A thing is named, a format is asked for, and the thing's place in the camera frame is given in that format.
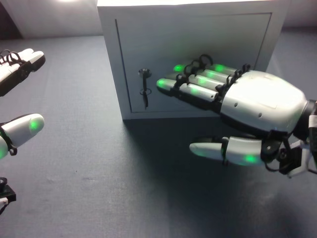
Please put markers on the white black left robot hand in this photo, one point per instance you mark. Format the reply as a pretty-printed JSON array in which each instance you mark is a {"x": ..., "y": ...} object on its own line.
[{"x": 17, "y": 72}]

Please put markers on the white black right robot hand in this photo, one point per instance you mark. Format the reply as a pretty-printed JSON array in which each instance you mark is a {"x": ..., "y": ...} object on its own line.
[{"x": 260, "y": 101}]

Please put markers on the white cabinet door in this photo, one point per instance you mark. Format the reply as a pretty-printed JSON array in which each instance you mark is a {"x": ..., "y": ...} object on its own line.
[{"x": 168, "y": 39}]

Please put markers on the white cabinet box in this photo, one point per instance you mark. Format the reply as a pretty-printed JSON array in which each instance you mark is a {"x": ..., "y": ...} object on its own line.
[{"x": 111, "y": 62}]

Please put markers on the dark brown background object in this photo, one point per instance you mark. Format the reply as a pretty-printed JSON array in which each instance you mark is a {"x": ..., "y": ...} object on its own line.
[{"x": 8, "y": 22}]

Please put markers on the grey table cloth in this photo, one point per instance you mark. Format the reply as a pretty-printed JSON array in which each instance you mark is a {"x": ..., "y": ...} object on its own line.
[{"x": 86, "y": 173}]

